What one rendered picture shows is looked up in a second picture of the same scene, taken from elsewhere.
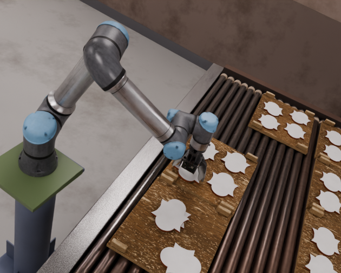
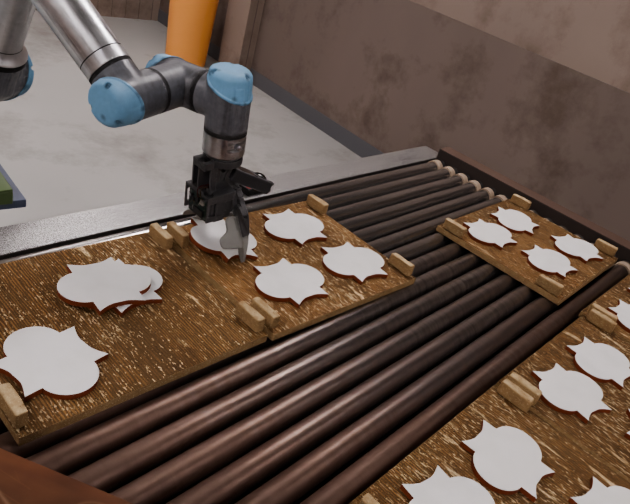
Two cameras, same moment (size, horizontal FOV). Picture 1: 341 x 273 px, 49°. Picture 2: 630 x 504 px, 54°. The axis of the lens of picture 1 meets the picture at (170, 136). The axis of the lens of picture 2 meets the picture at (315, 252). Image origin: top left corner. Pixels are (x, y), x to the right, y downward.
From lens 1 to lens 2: 0.93 m
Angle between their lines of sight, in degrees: 22
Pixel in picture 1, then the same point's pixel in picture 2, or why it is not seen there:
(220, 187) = (278, 282)
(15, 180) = not seen: outside the picture
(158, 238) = (43, 311)
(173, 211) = (120, 278)
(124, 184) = (67, 227)
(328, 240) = (516, 458)
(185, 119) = (179, 67)
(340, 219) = (586, 433)
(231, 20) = (528, 141)
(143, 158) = (149, 208)
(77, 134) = not seen: hidden behind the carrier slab
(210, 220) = (205, 323)
